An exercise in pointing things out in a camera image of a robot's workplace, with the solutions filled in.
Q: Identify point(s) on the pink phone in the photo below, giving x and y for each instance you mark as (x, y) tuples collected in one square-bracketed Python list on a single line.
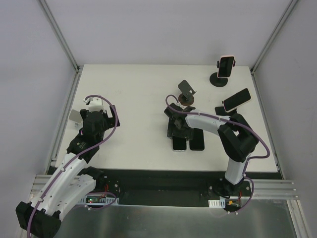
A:
[(242, 97), (225, 65)]

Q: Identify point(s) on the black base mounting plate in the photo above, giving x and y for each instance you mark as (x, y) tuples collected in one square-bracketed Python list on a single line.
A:
[(167, 188)]

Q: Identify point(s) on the right aluminium frame post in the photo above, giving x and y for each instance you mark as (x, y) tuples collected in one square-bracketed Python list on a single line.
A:
[(274, 34)]

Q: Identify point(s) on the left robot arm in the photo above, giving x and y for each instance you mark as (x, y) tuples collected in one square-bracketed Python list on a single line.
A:
[(72, 180)]

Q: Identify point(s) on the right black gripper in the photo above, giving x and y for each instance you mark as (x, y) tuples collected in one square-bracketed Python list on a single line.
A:
[(180, 134)]

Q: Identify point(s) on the right white cable duct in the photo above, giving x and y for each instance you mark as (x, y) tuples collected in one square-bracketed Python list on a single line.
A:
[(220, 203)]

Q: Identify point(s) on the round brown base stand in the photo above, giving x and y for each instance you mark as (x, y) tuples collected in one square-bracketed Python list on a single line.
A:
[(186, 98)]

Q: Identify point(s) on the left aluminium frame post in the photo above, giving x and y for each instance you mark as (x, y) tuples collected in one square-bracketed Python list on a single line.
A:
[(58, 34)]

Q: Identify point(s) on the black phone white case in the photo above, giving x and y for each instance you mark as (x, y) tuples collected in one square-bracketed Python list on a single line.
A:
[(179, 144)]

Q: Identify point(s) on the black round clamp stand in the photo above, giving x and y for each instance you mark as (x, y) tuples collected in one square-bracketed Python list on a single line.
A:
[(218, 82)]

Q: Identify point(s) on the white phone stand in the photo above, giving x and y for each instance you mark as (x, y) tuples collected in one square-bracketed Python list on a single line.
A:
[(75, 119)]

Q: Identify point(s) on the black square base stand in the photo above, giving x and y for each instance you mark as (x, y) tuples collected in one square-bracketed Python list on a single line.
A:
[(223, 111)]

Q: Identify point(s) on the pink phone upright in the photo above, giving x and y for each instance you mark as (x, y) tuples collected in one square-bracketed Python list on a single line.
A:
[(225, 65)]

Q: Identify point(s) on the white cable duct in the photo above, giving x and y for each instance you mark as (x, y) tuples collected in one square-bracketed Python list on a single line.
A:
[(98, 200), (220, 203)]

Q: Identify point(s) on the aluminium rail front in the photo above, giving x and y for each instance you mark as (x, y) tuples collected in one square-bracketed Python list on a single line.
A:
[(264, 188)]

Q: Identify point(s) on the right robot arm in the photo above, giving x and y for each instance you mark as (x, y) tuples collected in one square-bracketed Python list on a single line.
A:
[(238, 143)]

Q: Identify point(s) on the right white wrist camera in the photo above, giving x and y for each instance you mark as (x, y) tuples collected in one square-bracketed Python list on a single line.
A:
[(179, 106)]

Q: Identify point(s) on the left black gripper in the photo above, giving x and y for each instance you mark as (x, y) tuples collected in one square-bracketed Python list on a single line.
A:
[(109, 116)]

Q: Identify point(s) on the left white cable duct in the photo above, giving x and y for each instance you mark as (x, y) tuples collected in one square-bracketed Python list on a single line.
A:
[(98, 200)]

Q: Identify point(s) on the aluminium frame post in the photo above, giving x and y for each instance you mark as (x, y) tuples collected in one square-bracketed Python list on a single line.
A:
[(58, 34), (274, 34)]

